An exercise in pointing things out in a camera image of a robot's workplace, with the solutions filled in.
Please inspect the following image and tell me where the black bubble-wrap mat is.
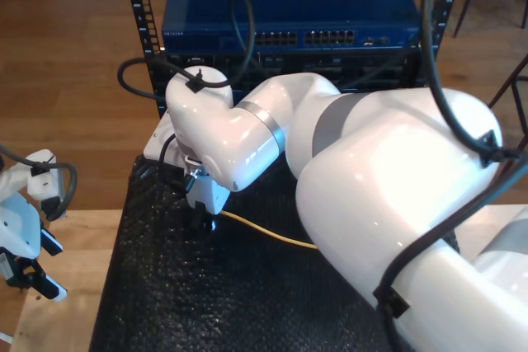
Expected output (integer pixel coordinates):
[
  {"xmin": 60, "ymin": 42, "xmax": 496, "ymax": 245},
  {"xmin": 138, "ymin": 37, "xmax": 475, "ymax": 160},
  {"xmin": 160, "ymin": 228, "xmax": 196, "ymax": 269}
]
[{"xmin": 88, "ymin": 153, "xmax": 461, "ymax": 352}]

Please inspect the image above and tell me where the yellow network cable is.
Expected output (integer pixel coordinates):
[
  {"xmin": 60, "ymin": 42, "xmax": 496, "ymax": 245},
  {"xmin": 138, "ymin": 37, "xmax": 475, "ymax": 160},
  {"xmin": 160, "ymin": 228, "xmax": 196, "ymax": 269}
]
[{"xmin": 220, "ymin": 210, "xmax": 318, "ymax": 251}]

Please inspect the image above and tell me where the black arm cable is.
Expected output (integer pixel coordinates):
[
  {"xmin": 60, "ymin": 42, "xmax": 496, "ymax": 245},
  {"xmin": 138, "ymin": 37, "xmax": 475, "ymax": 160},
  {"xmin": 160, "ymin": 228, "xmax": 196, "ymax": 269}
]
[{"xmin": 117, "ymin": 0, "xmax": 528, "ymax": 352}]

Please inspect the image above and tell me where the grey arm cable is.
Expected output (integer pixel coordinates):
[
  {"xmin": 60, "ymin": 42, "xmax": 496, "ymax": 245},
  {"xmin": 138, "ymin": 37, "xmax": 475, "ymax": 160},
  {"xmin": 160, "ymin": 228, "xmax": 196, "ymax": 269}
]
[{"xmin": 0, "ymin": 143, "xmax": 78, "ymax": 222}]

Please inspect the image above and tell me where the blue network switch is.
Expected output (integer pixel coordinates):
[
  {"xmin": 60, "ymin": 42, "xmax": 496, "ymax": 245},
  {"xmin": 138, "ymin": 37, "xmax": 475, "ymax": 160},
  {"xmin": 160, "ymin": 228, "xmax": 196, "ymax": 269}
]
[{"xmin": 160, "ymin": 0, "xmax": 426, "ymax": 54}]

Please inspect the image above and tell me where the black rack server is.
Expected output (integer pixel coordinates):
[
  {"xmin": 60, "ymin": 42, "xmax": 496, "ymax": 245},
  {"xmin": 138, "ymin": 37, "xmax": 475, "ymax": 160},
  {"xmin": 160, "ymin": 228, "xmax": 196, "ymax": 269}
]
[{"xmin": 152, "ymin": 49, "xmax": 422, "ymax": 96}]

